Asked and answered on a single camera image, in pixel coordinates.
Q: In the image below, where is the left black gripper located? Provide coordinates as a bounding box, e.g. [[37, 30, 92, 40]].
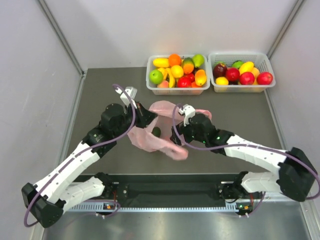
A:
[[113, 100, 158, 138]]

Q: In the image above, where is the dark green avocado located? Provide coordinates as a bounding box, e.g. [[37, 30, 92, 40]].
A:
[[151, 126, 161, 138]]

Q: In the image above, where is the pink plastic bag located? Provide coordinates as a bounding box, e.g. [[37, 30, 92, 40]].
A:
[[127, 100, 213, 161]]

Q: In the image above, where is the green lime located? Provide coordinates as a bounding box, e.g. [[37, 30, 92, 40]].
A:
[[149, 69, 164, 85], [231, 60, 244, 69]]

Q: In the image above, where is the yellow mango from bag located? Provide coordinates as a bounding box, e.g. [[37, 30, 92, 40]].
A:
[[152, 57, 170, 68]]

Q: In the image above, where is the orange fruit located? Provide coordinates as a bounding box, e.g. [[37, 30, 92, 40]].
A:
[[168, 53, 182, 67]]

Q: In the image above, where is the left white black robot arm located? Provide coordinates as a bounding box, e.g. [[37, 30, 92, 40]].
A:
[[21, 102, 158, 228]]

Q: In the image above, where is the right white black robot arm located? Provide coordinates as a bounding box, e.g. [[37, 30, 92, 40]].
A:
[[171, 109, 320, 202]]

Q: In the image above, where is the peach fruit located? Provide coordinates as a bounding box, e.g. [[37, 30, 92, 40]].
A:
[[157, 80, 169, 88]]

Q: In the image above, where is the left white plastic basket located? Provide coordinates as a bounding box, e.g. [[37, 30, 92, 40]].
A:
[[146, 53, 213, 95]]

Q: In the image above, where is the white plastic basket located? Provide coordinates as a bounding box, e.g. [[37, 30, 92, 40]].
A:
[[208, 52, 276, 93], [146, 53, 213, 95]]

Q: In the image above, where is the small yellow banana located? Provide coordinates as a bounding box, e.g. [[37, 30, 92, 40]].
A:
[[165, 68, 176, 88]]

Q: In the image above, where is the red apple left basket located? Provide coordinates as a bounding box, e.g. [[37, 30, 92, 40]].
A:
[[176, 76, 192, 88]]

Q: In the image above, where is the orange yellow mango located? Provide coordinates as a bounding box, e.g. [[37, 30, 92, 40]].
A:
[[194, 69, 207, 87]]

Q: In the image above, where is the yellow lemon right basket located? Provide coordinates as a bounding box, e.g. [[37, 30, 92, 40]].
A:
[[215, 76, 229, 86]]

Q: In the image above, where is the yellow lemon basket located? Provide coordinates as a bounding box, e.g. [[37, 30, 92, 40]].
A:
[[215, 76, 229, 86], [171, 65, 184, 79]]

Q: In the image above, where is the yellow lemon left basket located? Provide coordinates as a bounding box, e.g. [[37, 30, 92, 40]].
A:
[[171, 65, 184, 79]]

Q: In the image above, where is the dark red apple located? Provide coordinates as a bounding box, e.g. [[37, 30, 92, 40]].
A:
[[212, 63, 228, 78]]

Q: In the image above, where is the red apple middle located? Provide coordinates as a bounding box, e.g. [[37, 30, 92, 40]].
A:
[[225, 67, 240, 82]]

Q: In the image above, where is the green orange mango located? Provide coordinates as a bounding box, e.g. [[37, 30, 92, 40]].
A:
[[181, 57, 195, 75]]

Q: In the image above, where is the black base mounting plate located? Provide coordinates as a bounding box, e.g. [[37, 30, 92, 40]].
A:
[[84, 173, 253, 202]]

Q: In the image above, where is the red apple front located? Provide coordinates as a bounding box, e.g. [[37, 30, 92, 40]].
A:
[[239, 72, 255, 85]]

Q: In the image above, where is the green pear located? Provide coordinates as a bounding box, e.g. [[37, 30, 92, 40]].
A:
[[192, 54, 205, 68]]

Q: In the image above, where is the yellow mango right basket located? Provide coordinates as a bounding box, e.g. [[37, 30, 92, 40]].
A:
[[238, 61, 255, 75]]

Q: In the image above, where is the red apple far right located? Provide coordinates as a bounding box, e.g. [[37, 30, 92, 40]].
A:
[[256, 72, 273, 85]]

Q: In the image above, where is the right white plastic basket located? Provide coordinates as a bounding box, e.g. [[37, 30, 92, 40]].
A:
[[208, 52, 276, 93]]

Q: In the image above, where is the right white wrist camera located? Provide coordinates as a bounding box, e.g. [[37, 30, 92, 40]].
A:
[[178, 104, 196, 126]]

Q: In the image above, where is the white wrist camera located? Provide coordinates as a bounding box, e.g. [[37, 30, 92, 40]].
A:
[[178, 104, 196, 126], [116, 86, 138, 108]]

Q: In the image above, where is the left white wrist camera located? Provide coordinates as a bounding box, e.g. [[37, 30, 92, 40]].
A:
[[116, 86, 138, 108]]

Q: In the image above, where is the grey slotted cable duct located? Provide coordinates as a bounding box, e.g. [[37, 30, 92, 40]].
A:
[[68, 201, 253, 213]]

